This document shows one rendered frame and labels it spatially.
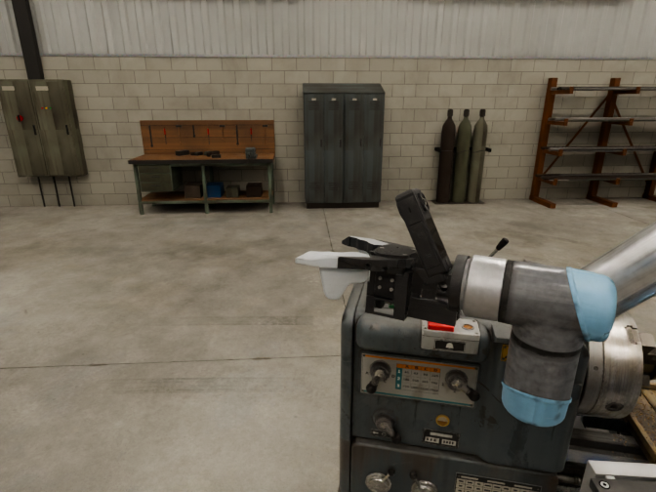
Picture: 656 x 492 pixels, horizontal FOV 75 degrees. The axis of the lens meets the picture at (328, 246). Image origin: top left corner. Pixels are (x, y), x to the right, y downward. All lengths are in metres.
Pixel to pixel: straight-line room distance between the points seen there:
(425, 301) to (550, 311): 0.14
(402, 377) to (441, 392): 0.11
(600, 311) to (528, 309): 0.07
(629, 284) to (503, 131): 7.81
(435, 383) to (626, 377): 0.47
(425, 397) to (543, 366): 0.70
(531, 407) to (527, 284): 0.15
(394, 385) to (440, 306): 0.67
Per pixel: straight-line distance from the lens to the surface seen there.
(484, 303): 0.52
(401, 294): 0.54
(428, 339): 1.07
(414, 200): 0.53
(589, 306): 0.52
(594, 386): 1.32
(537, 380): 0.56
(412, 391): 1.21
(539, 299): 0.52
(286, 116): 7.59
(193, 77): 7.77
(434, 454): 1.33
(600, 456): 1.49
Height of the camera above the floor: 1.78
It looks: 19 degrees down
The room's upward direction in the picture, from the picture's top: straight up
